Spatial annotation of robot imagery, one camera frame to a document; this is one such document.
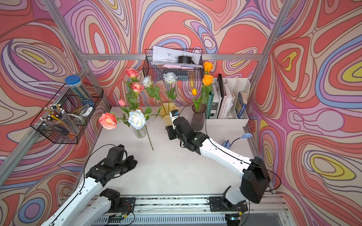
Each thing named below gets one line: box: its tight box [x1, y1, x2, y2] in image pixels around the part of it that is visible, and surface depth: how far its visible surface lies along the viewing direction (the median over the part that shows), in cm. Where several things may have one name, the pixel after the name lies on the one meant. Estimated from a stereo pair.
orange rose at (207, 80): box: [201, 73, 214, 105], surface depth 86 cm
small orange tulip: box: [191, 88, 202, 113], surface depth 93 cm
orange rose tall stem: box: [203, 61, 214, 75], surface depth 86 cm
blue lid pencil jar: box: [64, 74, 95, 108], surface depth 76 cm
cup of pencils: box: [39, 103, 79, 137], surface depth 64 cm
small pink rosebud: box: [118, 98, 131, 117], surface depth 82 cm
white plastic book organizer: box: [205, 77, 251, 128], surface depth 103 cm
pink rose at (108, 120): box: [98, 112, 118, 130], surface depth 60 cm
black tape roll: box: [177, 55, 197, 65], surface depth 84 cm
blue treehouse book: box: [235, 92, 247, 119], surface depth 104 cm
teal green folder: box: [205, 90, 215, 120], surface depth 92 cm
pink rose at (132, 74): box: [124, 68, 140, 86], surface depth 80 cm
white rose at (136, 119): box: [127, 109, 147, 130], surface depth 61 cm
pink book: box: [217, 81, 233, 120], surface depth 95 cm
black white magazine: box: [209, 80, 223, 120], surface depth 95 cm
